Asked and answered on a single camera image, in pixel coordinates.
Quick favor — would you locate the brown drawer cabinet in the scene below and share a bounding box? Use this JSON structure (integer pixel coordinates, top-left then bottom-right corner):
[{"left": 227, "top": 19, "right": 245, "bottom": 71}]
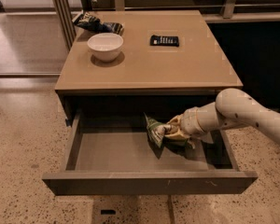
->
[{"left": 55, "top": 10, "right": 243, "bottom": 119}]

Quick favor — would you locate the metal railing frame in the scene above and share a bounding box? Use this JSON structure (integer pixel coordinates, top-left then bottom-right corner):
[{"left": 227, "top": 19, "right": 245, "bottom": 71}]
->
[{"left": 48, "top": 0, "right": 280, "bottom": 49}]

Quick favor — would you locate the dark blue chip bag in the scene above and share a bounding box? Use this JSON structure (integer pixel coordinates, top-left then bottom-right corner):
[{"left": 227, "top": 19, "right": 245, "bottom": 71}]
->
[{"left": 72, "top": 11, "right": 124, "bottom": 35}]

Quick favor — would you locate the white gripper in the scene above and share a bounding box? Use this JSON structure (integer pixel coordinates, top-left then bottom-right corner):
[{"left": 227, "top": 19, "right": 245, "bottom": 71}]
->
[{"left": 165, "top": 107, "right": 206, "bottom": 141}]

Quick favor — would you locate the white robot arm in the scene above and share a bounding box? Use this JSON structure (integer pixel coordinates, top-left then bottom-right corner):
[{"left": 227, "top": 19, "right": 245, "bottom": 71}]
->
[{"left": 166, "top": 88, "right": 280, "bottom": 146}]

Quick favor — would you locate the white ceramic bowl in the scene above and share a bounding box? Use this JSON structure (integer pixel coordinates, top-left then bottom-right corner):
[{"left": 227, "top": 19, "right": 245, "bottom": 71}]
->
[{"left": 87, "top": 33, "right": 123, "bottom": 63}]

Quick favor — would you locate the green jalapeno chip bag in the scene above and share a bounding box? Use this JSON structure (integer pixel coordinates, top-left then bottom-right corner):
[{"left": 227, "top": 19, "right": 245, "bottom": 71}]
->
[{"left": 145, "top": 115, "right": 196, "bottom": 149}]

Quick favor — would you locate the black calculator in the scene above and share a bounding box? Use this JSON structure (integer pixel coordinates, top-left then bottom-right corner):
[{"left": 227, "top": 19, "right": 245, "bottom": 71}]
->
[{"left": 149, "top": 35, "right": 179, "bottom": 47}]

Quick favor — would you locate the open top drawer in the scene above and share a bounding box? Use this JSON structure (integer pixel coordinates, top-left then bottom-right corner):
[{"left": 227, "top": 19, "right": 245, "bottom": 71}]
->
[{"left": 42, "top": 112, "right": 258, "bottom": 195}]

